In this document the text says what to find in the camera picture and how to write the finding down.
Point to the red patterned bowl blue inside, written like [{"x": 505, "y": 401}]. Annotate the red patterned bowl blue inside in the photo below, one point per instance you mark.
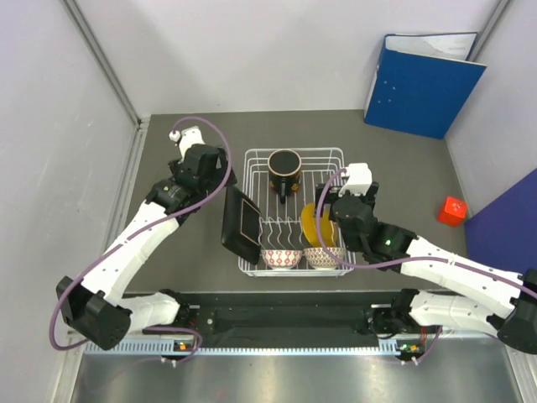
[{"x": 281, "y": 259}]

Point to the red cube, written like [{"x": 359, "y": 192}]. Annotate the red cube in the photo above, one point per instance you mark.
[{"x": 453, "y": 212}]

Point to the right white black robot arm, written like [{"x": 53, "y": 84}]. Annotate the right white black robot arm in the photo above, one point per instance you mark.
[{"x": 499, "y": 303}]

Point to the dark blue binder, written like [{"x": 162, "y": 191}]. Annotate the dark blue binder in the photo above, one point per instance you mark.
[{"x": 503, "y": 234}]

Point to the blue ring binder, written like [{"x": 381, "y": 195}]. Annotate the blue ring binder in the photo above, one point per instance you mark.
[{"x": 421, "y": 82}]

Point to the brown patterned small bowl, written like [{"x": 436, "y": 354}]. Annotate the brown patterned small bowl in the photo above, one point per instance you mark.
[{"x": 318, "y": 259}]

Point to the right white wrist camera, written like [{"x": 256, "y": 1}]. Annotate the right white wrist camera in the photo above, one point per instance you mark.
[{"x": 357, "y": 179}]

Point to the black floral rectangular tray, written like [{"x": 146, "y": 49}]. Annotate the black floral rectangular tray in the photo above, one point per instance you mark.
[{"x": 241, "y": 226}]

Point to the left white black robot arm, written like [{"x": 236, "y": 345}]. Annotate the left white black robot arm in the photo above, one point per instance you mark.
[{"x": 94, "y": 304}]

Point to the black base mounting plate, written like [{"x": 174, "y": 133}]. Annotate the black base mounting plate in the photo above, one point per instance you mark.
[{"x": 291, "y": 319}]

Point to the black skull mug red inside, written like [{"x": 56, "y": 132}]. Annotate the black skull mug red inside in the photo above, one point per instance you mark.
[{"x": 284, "y": 170}]

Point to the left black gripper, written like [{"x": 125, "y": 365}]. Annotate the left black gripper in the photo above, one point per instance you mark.
[{"x": 220, "y": 172}]

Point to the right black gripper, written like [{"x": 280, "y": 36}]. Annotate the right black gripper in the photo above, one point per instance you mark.
[{"x": 369, "y": 196}]

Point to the white wire dish rack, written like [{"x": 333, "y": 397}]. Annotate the white wire dish rack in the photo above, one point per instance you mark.
[{"x": 280, "y": 223}]

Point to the yellow patterned plate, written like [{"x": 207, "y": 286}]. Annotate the yellow patterned plate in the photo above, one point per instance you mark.
[{"x": 328, "y": 228}]

